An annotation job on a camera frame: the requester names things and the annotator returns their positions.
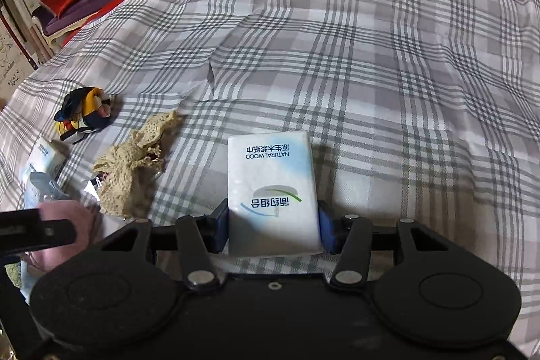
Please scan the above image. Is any colourful navy yellow sock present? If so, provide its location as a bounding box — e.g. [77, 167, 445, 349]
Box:
[54, 87, 111, 144]

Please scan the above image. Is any white tissue pack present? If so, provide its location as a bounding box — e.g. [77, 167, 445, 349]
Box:
[20, 137, 66, 184]
[228, 132, 322, 258]

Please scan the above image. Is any light blue face mask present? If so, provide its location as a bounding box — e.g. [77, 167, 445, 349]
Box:
[20, 172, 69, 302]

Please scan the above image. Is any red blanket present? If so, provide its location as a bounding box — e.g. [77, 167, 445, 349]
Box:
[61, 0, 132, 48]

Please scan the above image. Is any beige lace cloth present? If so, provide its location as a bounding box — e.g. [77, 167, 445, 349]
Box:
[92, 110, 183, 218]

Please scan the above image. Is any grey plaid bedsheet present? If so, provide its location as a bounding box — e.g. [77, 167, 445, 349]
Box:
[1, 0, 539, 355]

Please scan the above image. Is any black triangular case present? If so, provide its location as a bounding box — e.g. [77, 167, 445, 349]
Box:
[0, 209, 77, 258]

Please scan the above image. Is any pink knitted pouch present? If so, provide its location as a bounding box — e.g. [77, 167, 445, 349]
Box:
[28, 199, 94, 272]

